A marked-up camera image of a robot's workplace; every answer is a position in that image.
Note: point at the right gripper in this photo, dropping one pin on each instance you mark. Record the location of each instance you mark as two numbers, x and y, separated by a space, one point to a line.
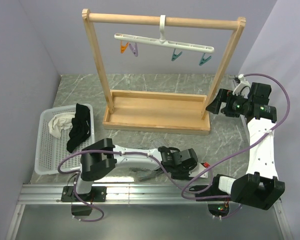
222 96

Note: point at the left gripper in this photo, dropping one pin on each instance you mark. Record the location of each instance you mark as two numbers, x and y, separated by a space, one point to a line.
184 176

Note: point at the grey striped boxer underwear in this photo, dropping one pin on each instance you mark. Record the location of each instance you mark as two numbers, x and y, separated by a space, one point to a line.
141 170

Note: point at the white plastic hanger bar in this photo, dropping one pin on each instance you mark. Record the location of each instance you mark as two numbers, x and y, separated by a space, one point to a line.
163 42

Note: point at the orange clothespin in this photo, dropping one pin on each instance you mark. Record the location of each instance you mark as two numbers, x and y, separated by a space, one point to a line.
123 47

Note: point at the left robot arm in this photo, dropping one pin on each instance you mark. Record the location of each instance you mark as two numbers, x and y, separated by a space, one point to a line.
95 166

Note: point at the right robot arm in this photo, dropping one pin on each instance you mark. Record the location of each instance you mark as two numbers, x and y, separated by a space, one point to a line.
260 187

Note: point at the black underwear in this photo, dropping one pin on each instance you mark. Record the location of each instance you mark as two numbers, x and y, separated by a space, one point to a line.
81 127

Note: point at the light teal clothespin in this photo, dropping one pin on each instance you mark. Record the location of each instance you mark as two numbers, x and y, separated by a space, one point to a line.
204 59

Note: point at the wooden hanging rack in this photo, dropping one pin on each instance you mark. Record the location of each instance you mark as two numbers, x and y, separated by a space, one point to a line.
159 111

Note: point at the purple clothespin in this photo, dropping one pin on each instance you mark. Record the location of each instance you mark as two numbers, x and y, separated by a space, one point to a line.
134 49

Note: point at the white cloth garment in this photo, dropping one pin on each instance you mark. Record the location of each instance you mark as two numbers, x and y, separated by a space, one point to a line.
61 121

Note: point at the white plastic basket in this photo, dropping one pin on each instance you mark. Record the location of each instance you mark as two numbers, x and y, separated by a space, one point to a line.
50 151

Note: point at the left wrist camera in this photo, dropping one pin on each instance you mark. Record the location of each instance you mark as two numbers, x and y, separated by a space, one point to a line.
202 171

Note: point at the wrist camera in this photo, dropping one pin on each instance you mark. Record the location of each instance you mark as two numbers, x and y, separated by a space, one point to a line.
202 171
242 86

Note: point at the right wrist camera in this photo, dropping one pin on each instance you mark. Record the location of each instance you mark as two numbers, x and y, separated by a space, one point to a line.
242 86

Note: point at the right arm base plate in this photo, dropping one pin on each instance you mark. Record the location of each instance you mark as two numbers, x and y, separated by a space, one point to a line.
213 193

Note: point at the aluminium mounting rail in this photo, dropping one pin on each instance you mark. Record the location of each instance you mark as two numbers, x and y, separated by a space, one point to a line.
116 194

